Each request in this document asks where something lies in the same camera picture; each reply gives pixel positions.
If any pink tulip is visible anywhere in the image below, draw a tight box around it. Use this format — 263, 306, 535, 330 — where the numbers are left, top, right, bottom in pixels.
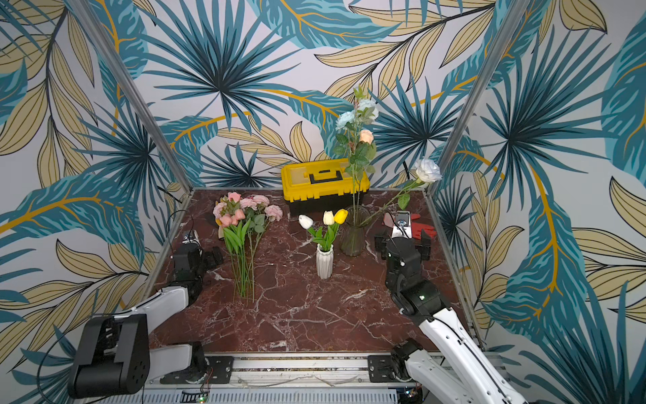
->
224, 223, 249, 298
220, 215, 246, 297
234, 219, 252, 299

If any large pink rose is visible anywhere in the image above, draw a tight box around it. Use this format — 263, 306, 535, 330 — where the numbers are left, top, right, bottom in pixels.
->
220, 192, 246, 216

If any white rose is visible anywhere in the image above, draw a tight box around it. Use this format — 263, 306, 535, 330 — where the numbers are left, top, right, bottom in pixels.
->
359, 158, 442, 226

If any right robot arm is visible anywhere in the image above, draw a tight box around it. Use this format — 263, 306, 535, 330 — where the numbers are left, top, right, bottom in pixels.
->
374, 235, 527, 403

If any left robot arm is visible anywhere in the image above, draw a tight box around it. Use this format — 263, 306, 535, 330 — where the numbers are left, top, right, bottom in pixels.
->
67, 242, 224, 399

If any glass vase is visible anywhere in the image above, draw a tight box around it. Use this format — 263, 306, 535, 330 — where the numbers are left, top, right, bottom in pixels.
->
340, 205, 371, 257

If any white ribbed vase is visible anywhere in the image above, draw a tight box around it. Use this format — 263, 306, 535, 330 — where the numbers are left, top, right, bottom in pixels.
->
316, 244, 334, 279

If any red work glove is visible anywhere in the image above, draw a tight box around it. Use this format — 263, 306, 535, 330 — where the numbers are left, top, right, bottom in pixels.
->
383, 212, 437, 240

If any tulip bouquet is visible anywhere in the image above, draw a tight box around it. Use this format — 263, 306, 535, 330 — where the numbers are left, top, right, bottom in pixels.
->
298, 209, 349, 253

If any yellow toolbox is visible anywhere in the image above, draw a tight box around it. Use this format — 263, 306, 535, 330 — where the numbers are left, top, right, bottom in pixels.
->
281, 158, 370, 217

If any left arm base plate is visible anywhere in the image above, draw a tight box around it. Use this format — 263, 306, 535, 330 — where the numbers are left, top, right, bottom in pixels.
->
204, 355, 234, 385

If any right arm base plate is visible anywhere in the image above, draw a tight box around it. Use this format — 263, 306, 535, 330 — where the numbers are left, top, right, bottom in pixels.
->
367, 355, 404, 383

